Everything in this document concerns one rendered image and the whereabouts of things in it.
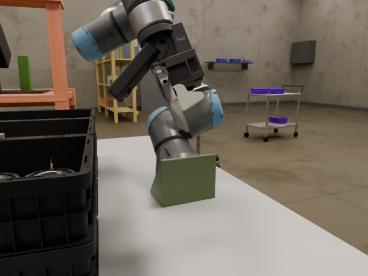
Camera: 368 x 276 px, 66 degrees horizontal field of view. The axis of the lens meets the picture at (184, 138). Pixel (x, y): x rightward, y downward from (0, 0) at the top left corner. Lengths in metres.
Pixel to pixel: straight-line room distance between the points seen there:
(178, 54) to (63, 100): 1.91
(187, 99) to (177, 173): 0.38
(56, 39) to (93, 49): 1.71
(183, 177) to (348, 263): 0.44
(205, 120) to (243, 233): 0.37
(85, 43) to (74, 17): 8.99
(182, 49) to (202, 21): 10.18
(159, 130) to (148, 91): 8.65
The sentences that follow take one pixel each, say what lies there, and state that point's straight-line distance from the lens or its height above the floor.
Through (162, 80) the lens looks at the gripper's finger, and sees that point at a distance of 0.47.
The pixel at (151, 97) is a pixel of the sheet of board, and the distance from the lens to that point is 9.56.
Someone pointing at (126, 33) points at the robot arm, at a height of 1.16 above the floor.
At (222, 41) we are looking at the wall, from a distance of 10.98.
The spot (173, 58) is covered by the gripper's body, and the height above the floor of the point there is 1.10.
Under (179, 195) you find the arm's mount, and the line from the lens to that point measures 0.84.
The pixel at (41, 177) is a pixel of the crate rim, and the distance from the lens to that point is 0.43.
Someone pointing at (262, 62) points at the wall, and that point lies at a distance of 11.93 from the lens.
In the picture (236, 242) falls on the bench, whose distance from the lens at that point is 0.69.
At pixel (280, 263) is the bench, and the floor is 0.70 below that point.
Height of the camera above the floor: 1.06
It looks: 12 degrees down
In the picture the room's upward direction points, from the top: straight up
